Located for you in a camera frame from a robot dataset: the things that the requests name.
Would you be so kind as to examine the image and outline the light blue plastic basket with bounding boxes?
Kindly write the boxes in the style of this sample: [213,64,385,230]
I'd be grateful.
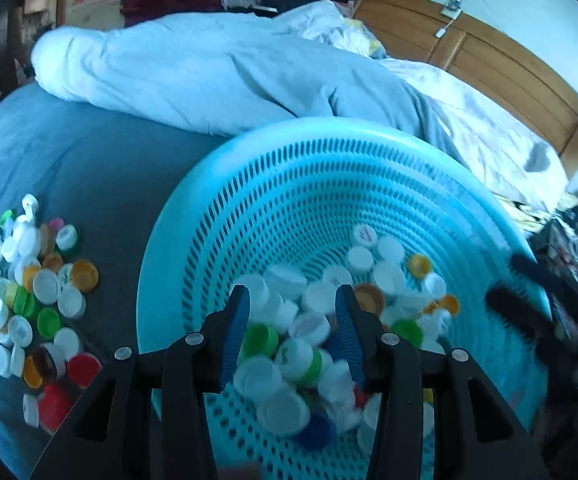
[136,116,552,480]

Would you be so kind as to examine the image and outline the orange bottle cap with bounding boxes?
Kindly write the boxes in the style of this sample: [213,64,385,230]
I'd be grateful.
[71,259,99,292]

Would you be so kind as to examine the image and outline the blue bed sheet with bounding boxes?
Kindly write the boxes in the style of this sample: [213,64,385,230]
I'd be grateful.
[0,81,240,480]

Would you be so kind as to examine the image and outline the light blue rolled duvet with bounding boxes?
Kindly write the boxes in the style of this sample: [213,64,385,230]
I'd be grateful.
[31,13,463,162]

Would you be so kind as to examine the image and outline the wooden headboard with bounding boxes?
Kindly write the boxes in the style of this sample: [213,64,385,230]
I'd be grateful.
[354,0,578,178]

